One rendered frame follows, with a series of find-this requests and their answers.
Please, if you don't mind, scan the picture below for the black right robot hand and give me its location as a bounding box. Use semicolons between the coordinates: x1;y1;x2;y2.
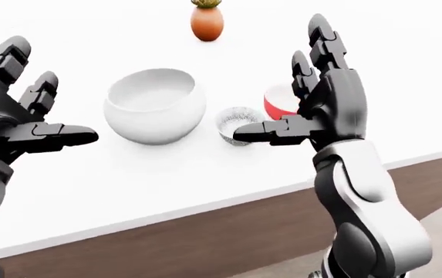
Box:
233;13;369;153

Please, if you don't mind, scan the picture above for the red bowl white inside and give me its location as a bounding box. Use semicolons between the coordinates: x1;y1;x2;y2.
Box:
263;83;301;120

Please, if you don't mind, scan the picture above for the small speckled white bowl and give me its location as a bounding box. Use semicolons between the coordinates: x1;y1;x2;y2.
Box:
214;106;266;147

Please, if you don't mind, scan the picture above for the large white bowl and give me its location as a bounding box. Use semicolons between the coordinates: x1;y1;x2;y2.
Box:
103;67;208;146

